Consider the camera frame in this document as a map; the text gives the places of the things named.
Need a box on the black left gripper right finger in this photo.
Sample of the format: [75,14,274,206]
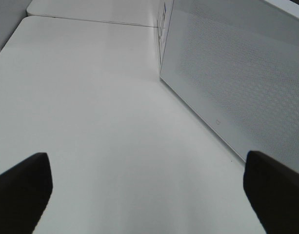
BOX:
[243,151,299,234]

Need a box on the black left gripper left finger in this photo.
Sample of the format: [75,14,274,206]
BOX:
[0,153,53,234]

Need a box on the white microwave oven body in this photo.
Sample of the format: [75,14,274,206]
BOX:
[157,0,174,69]

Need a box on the white microwave door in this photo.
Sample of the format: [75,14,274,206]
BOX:
[160,0,299,173]

